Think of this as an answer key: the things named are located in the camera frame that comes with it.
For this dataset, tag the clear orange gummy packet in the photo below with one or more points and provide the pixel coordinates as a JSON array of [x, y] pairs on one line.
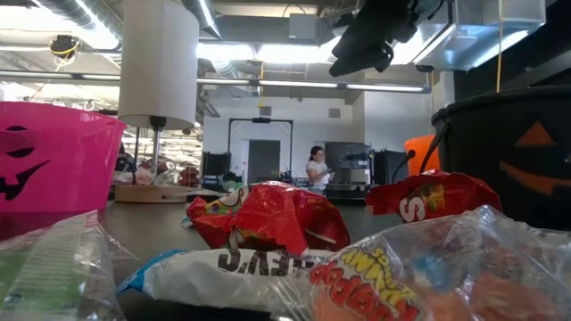
[[446, 276]]

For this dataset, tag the dark equipment rack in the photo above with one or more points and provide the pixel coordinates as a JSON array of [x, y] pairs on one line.
[[352, 153]]

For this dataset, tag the black pumpkin bucket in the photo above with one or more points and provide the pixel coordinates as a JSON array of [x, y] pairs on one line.
[[482, 169]]

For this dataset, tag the black background gantry frame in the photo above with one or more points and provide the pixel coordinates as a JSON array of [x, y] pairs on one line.
[[261, 120]]

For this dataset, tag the red Skittles packet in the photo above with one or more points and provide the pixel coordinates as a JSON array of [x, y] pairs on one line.
[[267, 218], [446, 196]]

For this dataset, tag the candy pair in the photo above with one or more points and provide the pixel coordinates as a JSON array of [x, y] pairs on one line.
[[185, 222]]

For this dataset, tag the silver ventilation duct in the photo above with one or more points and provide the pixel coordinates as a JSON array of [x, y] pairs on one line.
[[468, 44]]

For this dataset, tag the orange pumpkin bucket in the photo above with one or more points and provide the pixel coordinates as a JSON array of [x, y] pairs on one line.
[[419, 156]]

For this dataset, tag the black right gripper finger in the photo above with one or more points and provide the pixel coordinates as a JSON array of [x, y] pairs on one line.
[[357, 60]]

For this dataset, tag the grey ceiling box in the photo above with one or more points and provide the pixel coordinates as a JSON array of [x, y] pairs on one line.
[[303, 27]]

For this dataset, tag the white shade table lamp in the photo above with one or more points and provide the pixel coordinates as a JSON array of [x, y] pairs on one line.
[[160, 67]]

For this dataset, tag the clear green gummy packet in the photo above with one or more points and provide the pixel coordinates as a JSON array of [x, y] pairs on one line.
[[44, 276]]

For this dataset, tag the person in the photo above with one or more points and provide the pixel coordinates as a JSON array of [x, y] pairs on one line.
[[122, 161], [317, 171]]

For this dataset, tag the black monitor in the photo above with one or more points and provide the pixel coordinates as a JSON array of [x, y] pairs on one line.
[[216, 164]]

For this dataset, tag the pink pumpkin bucket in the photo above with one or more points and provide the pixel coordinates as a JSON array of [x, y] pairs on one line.
[[53, 169]]

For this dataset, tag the black cabinet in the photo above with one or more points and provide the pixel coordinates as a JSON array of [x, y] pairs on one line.
[[383, 174]]

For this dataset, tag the grey door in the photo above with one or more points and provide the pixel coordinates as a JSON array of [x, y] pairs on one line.
[[264, 160]]

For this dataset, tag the clear plastic wrapper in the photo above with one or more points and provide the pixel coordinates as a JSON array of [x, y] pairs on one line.
[[147, 176]]

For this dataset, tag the white blue chocolate bar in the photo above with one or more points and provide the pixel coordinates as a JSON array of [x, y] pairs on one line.
[[187, 281]]

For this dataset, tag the grey wall vent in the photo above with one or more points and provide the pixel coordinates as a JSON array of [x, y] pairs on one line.
[[265, 111], [334, 112]]

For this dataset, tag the round silver duct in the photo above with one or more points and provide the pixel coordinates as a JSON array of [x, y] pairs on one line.
[[209, 18]]

